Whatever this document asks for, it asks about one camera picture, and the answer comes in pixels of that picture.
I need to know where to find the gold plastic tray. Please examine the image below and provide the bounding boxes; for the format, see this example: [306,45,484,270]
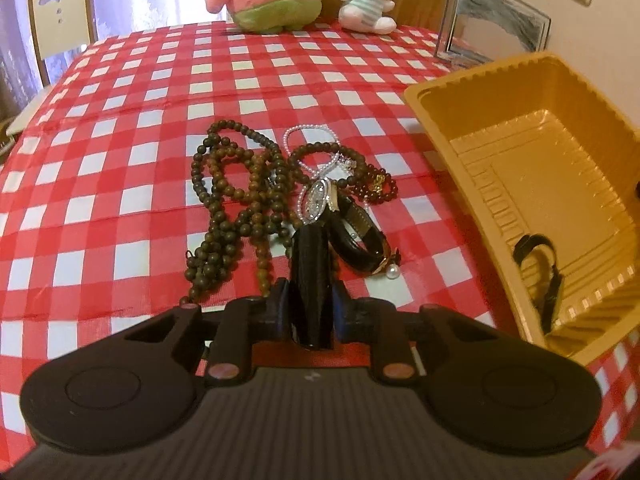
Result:
[402,51,640,366]

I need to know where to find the black strap rhinestone watch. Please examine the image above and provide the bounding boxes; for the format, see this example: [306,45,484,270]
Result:
[289,177,335,351]

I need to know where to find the white pearl necklace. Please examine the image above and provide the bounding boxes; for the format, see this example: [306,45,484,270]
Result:
[282,124,352,224]

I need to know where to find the long brown bead necklace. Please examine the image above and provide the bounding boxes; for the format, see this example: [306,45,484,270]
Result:
[182,119,301,307]

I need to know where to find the black wrist watch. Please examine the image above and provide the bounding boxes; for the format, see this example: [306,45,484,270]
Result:
[512,234,566,336]

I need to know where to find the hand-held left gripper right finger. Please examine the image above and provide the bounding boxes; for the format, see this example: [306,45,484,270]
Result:
[330,280,501,386]

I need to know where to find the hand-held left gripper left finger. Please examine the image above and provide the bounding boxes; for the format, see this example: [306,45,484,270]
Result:
[125,280,296,386]

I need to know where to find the dark red bead bracelet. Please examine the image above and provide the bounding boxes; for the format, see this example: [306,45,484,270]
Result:
[350,162,400,206]

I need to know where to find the glass photo frame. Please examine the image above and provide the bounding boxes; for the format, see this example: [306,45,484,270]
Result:
[434,0,552,68]

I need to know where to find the red checked tablecloth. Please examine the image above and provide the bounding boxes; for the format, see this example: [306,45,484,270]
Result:
[0,20,640,461]

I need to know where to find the cream wooden chair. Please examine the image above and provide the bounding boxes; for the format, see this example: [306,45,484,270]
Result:
[5,0,98,137]

